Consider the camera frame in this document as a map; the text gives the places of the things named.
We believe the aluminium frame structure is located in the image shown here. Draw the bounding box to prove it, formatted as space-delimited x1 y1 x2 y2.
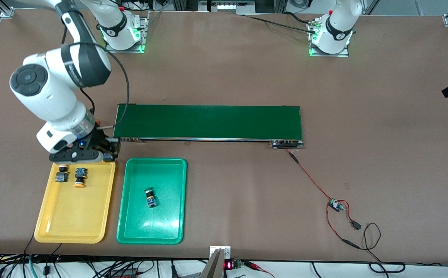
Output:
172 0 288 16

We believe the thin red wire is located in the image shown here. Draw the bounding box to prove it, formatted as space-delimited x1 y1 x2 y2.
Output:
285 149 363 249

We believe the green plastic tray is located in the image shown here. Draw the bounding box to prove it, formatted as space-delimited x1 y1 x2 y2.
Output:
116 157 188 245

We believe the yellow push button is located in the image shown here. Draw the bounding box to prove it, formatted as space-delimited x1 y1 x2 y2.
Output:
55 163 70 183
73 167 88 189

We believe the black cable bundle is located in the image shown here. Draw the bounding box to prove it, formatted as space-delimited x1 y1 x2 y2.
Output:
0 253 209 278

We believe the black looped cable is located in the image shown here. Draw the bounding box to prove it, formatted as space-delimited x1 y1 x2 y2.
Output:
362 222 407 274

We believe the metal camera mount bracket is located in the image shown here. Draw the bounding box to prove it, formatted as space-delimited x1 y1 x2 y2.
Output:
209 246 231 278

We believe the green belt conveyor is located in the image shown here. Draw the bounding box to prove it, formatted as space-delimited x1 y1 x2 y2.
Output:
112 103 305 150

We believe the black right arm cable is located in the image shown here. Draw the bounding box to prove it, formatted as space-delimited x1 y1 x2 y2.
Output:
61 23 130 129

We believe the yellow plastic tray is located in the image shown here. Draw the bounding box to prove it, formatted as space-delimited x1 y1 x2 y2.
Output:
34 158 117 244

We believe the red probe lead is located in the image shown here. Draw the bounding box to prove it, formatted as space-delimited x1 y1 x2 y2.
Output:
243 261 275 278

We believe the long black table cable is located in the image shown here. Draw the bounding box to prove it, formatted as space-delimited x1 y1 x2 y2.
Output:
245 11 317 33

